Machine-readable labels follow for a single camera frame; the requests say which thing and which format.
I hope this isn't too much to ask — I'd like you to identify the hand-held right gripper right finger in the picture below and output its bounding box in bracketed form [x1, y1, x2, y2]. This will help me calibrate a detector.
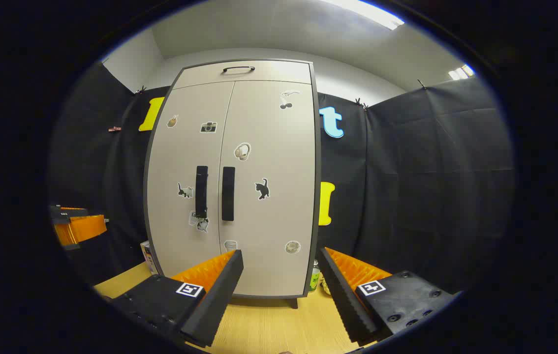
[319, 247, 457, 345]

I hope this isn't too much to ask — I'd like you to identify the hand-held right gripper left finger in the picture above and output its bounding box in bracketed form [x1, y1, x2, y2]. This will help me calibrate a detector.
[112, 250, 244, 348]

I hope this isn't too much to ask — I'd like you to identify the grey cabinet door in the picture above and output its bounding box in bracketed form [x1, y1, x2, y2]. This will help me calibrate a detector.
[147, 81, 235, 283]
[217, 80, 318, 298]

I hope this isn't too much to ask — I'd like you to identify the grey double-door shoe cabinet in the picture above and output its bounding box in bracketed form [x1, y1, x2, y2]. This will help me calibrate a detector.
[143, 59, 322, 309]

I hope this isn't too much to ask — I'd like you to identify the green bottle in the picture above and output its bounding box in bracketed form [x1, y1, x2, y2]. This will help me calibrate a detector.
[309, 260, 321, 293]

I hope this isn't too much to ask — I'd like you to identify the white printed box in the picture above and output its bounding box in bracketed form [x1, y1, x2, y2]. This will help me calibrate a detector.
[140, 240, 159, 276]

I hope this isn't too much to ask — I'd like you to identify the black backdrop cloth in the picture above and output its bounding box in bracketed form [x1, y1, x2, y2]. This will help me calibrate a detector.
[48, 61, 516, 295]

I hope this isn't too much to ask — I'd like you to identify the small ceiling light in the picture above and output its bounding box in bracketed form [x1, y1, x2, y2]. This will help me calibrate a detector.
[448, 64, 475, 81]

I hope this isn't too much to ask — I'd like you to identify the long ceiling light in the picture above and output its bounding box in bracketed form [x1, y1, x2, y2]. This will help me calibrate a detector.
[331, 0, 405, 31]

